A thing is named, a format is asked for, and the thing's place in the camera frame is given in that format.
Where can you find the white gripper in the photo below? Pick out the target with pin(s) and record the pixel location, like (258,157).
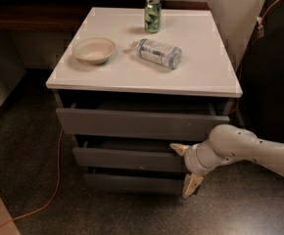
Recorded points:
(191,161)

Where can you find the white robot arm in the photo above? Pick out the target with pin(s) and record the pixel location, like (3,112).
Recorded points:
(227,145)

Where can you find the grey top drawer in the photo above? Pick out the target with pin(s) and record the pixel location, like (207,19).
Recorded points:
(129,124)

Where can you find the white top drawer cabinet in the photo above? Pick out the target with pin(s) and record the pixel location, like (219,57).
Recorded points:
(203,84)

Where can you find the clear plastic water bottle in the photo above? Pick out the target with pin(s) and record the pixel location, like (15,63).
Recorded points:
(157,52)

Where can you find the beige paper bowl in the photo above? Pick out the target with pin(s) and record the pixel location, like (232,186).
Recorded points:
(95,51)

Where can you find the green soda can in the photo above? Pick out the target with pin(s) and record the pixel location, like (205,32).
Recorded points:
(152,15)

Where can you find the dark wooden desk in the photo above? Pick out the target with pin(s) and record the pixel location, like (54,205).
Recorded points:
(53,15)

